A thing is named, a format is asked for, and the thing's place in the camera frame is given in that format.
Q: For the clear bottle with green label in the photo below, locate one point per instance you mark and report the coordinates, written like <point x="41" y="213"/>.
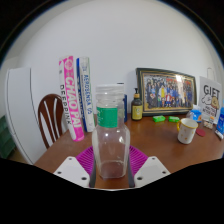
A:
<point x="110" y="143"/>

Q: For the white and blue shuttlecock tube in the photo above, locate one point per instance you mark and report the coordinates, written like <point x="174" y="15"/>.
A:
<point x="86" y="96"/>

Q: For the small green box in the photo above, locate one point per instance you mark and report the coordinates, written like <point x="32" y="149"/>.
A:
<point x="173" y="119"/>
<point x="159" y="118"/>

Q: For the white remote control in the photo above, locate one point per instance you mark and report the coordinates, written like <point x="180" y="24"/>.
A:
<point x="220" y="134"/>

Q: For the white mug with yellow rim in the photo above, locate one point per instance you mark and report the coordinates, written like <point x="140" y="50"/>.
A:
<point x="186" y="133"/>

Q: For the pink shuttlecock tube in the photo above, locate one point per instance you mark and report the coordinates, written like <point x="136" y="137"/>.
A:
<point x="71" y="100"/>

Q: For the flat round red coaster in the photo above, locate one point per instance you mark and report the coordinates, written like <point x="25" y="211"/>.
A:
<point x="200" y="132"/>

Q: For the framed group photo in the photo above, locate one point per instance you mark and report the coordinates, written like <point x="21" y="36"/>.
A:
<point x="166" y="91"/>

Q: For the small floral pouch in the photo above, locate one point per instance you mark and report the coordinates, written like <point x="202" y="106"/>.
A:
<point x="208" y="124"/>

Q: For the dark wooden chair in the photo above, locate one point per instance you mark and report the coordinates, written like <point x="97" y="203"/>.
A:
<point x="42" y="116"/>

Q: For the white refrigerator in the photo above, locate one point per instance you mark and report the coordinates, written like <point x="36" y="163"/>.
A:
<point x="20" y="113"/>

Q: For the blue tissue pack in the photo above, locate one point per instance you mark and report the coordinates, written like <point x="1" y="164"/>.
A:
<point x="195" y="115"/>

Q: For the white printed gift bag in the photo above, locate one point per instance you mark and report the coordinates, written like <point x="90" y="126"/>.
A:
<point x="210" y="96"/>

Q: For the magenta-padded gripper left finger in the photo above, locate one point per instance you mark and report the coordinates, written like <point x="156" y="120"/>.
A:
<point x="71" y="171"/>

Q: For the blue detergent bottle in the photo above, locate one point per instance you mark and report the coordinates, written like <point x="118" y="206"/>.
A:
<point x="221" y="121"/>

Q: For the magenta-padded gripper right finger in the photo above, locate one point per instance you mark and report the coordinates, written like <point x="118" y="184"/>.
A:
<point x="151" y="170"/>

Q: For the amber pump bottle yellow label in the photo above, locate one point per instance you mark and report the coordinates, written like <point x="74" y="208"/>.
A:
<point x="136" y="110"/>

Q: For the green crate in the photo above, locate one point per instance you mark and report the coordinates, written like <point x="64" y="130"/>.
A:
<point x="6" y="138"/>

